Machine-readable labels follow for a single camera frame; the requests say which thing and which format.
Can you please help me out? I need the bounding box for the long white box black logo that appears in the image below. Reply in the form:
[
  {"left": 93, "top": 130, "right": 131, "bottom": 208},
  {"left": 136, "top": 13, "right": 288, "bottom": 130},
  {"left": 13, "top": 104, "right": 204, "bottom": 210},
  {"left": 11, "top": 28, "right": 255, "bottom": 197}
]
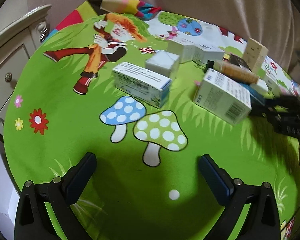
[{"left": 192, "top": 44, "right": 224, "bottom": 66}]

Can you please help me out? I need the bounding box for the dark blue small box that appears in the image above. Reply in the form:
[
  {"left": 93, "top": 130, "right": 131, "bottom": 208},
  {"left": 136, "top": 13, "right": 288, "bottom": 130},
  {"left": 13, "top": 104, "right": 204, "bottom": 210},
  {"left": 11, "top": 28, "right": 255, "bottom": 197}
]
[{"left": 239, "top": 83, "right": 266, "bottom": 106}]

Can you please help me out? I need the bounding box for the white purple storage box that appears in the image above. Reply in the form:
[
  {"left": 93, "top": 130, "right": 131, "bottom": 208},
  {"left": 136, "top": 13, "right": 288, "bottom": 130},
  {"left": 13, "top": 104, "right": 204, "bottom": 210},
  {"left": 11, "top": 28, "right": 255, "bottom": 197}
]
[{"left": 0, "top": 141, "right": 19, "bottom": 239}]

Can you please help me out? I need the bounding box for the long white green medicine box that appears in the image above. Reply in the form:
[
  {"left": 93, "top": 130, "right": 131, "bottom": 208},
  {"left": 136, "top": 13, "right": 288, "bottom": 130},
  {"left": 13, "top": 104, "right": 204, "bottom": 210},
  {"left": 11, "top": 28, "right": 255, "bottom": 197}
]
[{"left": 112, "top": 62, "right": 172, "bottom": 108}]

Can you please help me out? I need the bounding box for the brown tube box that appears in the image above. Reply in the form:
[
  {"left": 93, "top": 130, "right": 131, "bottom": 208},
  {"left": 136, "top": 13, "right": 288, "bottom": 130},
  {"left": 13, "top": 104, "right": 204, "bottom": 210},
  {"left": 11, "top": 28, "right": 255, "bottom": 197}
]
[{"left": 213, "top": 60, "right": 259, "bottom": 85}]

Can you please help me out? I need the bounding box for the white cube box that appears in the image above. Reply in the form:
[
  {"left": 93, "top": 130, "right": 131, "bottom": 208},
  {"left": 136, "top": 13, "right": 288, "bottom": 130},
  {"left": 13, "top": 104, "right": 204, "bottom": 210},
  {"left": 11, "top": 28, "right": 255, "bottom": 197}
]
[{"left": 145, "top": 50, "right": 180, "bottom": 80}]

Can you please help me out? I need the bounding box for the small white red box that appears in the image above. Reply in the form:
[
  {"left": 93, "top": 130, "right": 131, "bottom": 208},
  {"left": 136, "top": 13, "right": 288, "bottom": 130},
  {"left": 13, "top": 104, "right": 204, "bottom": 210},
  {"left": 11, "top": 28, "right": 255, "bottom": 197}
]
[{"left": 262, "top": 73, "right": 281, "bottom": 96}]

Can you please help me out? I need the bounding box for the cream carved cabinet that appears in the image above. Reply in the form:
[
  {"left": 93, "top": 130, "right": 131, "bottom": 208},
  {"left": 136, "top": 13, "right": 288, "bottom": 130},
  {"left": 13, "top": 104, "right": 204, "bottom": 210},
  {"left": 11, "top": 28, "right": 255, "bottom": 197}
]
[{"left": 0, "top": 4, "right": 51, "bottom": 134}]

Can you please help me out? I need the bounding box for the white rounded case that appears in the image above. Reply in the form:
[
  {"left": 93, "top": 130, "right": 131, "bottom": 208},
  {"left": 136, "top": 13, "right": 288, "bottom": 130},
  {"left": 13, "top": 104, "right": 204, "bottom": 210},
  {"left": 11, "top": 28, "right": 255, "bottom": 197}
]
[{"left": 250, "top": 79, "right": 269, "bottom": 95}]

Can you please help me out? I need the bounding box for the white box with red logo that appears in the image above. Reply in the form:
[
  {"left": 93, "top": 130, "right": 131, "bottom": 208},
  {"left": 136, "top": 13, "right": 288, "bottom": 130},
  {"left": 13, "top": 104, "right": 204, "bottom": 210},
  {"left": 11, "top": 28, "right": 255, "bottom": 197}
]
[{"left": 167, "top": 38, "right": 196, "bottom": 63}]

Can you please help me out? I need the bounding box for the colourful cartoon tablecloth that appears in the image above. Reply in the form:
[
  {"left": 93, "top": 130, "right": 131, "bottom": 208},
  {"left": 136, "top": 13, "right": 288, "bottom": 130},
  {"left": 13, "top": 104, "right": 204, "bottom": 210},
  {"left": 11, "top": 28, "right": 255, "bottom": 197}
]
[{"left": 4, "top": 2, "right": 300, "bottom": 239}]

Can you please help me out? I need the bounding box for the black gold box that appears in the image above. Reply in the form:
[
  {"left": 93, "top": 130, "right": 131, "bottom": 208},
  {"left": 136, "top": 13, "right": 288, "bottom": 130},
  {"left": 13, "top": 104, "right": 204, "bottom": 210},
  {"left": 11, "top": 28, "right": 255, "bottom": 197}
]
[{"left": 229, "top": 54, "right": 251, "bottom": 71}]

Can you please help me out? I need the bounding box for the white blue printed box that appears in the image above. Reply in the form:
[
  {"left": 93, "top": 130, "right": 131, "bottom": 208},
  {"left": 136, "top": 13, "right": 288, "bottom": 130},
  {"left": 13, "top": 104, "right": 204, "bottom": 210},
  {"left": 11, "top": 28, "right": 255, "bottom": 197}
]
[{"left": 193, "top": 69, "right": 251, "bottom": 126}]

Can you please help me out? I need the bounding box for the tall beige box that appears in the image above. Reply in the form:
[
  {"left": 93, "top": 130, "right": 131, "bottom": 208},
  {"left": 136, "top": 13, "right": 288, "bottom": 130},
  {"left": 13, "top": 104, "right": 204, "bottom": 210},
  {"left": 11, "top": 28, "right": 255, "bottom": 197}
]
[{"left": 242, "top": 38, "right": 268, "bottom": 74}]

